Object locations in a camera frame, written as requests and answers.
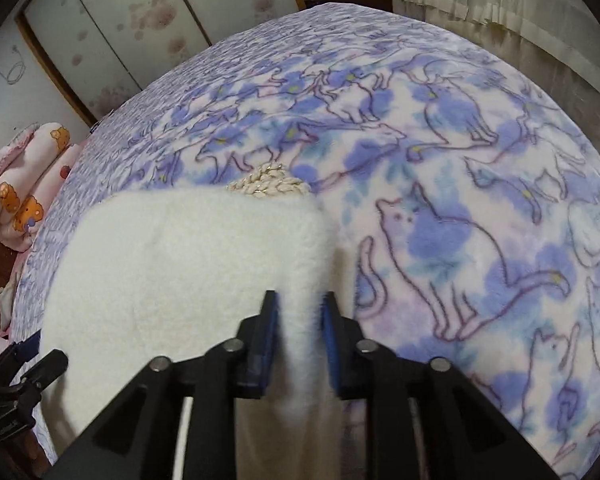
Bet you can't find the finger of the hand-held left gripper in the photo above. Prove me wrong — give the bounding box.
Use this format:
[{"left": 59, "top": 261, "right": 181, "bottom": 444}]
[
  {"left": 0, "top": 332, "right": 42, "bottom": 368},
  {"left": 24, "top": 349, "right": 70, "bottom": 392}
]

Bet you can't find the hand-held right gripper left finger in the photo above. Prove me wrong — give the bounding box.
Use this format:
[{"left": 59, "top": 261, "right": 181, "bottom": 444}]
[{"left": 42, "top": 290, "right": 281, "bottom": 480}]

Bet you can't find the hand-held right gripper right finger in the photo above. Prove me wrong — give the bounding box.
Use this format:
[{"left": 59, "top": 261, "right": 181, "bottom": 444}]
[{"left": 320, "top": 292, "right": 546, "bottom": 480}]

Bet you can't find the white fluffy cardigan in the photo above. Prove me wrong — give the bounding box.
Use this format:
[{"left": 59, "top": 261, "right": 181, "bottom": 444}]
[{"left": 40, "top": 162, "right": 351, "bottom": 480}]

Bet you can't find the pink bed sheet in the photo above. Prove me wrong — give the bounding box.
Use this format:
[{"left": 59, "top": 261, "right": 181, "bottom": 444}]
[{"left": 0, "top": 240, "right": 43, "bottom": 346}]

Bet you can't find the folded bear print quilt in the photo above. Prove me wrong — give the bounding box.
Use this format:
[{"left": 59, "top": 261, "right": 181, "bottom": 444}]
[{"left": 0, "top": 122, "right": 83, "bottom": 253}]

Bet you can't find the pink frilled pillow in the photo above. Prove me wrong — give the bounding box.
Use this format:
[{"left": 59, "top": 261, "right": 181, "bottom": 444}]
[{"left": 0, "top": 127, "right": 33, "bottom": 196}]

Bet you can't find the purple cat print blanket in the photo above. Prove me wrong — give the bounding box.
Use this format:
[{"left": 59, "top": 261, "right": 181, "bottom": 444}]
[{"left": 10, "top": 2, "right": 600, "bottom": 480}]

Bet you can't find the floral sliding door wardrobe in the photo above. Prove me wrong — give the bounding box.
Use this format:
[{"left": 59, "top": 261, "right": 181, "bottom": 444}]
[{"left": 15, "top": 0, "right": 311, "bottom": 126}]

